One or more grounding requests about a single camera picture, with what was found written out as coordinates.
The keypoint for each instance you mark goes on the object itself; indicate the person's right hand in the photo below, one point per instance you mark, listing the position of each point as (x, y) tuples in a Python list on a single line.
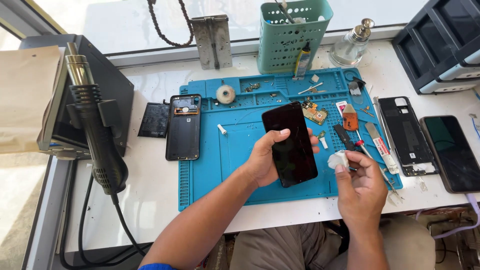
[(362, 191)]

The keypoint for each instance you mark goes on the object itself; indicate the person's left hand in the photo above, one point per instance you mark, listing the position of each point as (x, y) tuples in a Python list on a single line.
[(262, 161)]

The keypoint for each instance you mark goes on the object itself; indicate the black phone screen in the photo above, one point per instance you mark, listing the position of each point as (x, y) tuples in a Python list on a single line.
[(294, 157)]

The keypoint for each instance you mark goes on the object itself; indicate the white cotton wad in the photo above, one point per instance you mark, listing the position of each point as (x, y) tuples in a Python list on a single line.
[(338, 159)]

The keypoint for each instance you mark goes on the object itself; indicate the blue silicone repair mat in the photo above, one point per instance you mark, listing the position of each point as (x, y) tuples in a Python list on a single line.
[(240, 165)]

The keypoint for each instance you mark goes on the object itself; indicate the red collar screwdriver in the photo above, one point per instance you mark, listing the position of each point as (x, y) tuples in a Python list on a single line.
[(369, 152)]

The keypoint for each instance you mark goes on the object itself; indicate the metal scraper white label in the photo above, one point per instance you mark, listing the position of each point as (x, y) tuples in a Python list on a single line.
[(382, 148)]

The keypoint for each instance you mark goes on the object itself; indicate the small white plastic peg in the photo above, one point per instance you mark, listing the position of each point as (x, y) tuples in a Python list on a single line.
[(222, 129)]

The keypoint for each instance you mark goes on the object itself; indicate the small green connector board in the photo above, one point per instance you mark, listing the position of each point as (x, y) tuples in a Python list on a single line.
[(321, 135)]

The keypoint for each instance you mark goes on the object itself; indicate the green phone circuit board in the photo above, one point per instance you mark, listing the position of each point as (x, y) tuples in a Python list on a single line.
[(315, 112)]

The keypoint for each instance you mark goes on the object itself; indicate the orange pry tool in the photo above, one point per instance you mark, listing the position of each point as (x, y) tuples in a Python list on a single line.
[(350, 119)]

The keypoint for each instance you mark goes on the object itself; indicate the white tape roll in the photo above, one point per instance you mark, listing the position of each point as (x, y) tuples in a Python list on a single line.
[(225, 94)]

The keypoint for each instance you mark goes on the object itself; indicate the small gold metal parts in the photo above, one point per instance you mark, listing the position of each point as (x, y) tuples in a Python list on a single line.
[(366, 111)]

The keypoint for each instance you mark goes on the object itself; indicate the black phone back cover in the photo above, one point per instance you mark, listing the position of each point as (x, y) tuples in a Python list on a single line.
[(183, 131)]

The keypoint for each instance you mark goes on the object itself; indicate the white red card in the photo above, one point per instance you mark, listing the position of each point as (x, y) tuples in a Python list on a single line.
[(340, 107)]

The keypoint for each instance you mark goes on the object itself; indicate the thin white stick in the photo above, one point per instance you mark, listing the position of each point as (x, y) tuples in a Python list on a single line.
[(310, 88)]

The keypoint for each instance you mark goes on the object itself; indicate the person's grey trousers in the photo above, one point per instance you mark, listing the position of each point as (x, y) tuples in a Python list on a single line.
[(285, 247)]

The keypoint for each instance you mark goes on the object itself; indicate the black smartphone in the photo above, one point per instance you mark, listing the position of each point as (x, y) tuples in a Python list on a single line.
[(452, 153)]

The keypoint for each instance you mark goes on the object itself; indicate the black pick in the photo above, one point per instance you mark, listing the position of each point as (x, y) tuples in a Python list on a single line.
[(356, 86)]

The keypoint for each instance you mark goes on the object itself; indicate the black yellow glue tube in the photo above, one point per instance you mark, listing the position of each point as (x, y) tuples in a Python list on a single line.
[(302, 62)]

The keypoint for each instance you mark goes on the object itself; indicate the black phone battery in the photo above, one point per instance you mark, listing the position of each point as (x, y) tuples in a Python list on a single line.
[(153, 120)]

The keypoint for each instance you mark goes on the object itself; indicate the teal perforated plastic basket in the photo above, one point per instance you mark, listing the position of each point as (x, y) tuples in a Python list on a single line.
[(285, 41)]

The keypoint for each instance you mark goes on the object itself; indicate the grey metal clamp fixture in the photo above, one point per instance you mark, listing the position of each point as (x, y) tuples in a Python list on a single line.
[(212, 41)]

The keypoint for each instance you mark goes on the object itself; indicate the glass pump dispenser bottle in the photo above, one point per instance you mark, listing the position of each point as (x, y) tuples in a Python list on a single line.
[(348, 47)]

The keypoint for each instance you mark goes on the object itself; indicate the person's blue sleeve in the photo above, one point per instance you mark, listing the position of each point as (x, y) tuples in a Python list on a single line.
[(157, 267)]

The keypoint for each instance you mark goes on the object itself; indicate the tools in basket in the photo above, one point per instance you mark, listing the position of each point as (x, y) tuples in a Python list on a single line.
[(287, 13)]

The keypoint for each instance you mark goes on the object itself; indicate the black hot air gun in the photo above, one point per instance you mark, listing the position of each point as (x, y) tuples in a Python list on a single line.
[(99, 142)]

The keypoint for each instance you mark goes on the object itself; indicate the black drawer cabinet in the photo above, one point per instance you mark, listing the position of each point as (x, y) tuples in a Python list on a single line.
[(438, 45)]

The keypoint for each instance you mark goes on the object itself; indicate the black hot air station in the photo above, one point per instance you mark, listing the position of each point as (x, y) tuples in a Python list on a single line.
[(112, 90)]

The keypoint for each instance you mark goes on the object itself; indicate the brown paper sheet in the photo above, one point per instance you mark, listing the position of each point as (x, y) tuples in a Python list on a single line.
[(26, 97)]

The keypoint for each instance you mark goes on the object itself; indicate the black phone middle frame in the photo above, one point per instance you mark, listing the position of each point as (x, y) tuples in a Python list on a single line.
[(407, 138)]

